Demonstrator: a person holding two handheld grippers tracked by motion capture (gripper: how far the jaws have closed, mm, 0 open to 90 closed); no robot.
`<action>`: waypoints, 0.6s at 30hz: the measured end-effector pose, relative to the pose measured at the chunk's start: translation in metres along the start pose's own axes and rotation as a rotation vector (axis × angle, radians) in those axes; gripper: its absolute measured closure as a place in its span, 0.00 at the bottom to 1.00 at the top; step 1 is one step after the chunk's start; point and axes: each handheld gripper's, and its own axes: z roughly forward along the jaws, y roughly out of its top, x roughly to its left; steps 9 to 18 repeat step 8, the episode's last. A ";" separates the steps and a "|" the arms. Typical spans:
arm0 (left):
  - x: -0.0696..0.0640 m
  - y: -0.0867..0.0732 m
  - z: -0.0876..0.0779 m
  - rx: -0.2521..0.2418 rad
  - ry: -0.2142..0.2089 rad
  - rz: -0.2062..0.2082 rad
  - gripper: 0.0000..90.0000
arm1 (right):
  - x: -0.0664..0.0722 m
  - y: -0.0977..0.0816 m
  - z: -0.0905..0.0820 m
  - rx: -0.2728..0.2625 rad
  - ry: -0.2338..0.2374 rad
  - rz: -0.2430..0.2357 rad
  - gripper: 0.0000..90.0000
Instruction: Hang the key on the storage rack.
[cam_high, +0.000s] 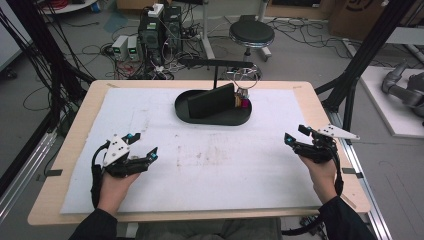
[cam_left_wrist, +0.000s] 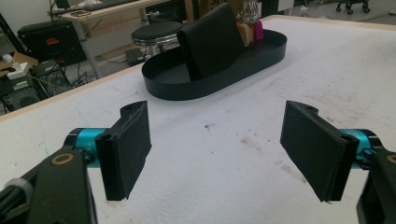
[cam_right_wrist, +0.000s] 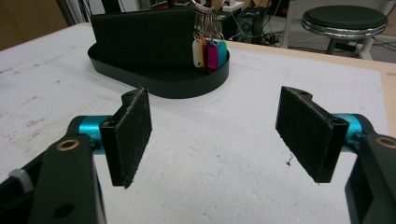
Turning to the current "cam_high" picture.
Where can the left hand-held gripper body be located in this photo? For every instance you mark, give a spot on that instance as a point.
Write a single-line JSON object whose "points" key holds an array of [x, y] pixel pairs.
{"points": [[123, 166]]}

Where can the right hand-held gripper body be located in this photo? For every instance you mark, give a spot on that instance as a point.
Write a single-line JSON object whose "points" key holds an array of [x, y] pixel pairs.
{"points": [[316, 151]]}

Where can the black oval tray stand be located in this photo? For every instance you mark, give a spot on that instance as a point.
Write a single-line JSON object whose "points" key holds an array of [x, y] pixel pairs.
{"points": [[216, 118]]}

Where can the black rectangular case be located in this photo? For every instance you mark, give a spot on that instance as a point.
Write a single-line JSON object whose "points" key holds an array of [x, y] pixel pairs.
{"points": [[211, 101]]}

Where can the person's left hand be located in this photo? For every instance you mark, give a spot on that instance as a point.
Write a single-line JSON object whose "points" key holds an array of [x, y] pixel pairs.
{"points": [[115, 193]]}

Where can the person's right hand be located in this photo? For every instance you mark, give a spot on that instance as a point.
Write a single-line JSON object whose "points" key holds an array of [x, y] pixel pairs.
{"points": [[320, 180]]}

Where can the black tape piece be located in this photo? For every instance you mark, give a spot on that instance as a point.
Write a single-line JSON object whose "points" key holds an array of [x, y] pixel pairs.
{"points": [[54, 173], [351, 172]]}

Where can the white table mat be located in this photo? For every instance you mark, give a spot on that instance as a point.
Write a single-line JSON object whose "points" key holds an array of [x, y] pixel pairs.
{"points": [[233, 160]]}

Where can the white floor platform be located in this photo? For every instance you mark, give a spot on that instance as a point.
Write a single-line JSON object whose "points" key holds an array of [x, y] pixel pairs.
{"points": [[390, 113]]}

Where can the white power supply unit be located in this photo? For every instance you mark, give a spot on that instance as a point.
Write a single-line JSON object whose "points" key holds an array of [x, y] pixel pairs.
{"points": [[133, 49], [119, 48]]}

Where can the person's legs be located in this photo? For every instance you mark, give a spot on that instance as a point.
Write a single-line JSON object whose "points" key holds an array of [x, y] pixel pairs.
{"points": [[206, 230]]}

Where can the black computer tower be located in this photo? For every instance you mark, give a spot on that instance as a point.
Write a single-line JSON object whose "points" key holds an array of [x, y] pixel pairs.
{"points": [[150, 36], [172, 26]]}

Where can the black round stool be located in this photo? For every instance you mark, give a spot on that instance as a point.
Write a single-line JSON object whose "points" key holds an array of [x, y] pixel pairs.
{"points": [[251, 32]]}

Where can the cardboard box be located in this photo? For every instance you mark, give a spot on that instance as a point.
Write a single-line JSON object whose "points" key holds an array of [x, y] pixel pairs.
{"points": [[353, 20]]}

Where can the white power adapter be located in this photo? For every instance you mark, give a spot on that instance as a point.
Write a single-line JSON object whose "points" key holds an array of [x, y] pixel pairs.
{"points": [[156, 10]]}

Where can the aluminium rail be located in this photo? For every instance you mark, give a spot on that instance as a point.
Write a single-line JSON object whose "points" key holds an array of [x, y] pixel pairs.
{"points": [[373, 206], [23, 170]]}

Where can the black frame post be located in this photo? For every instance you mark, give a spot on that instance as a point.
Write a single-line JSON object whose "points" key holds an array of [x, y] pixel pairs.
{"points": [[363, 56]]}

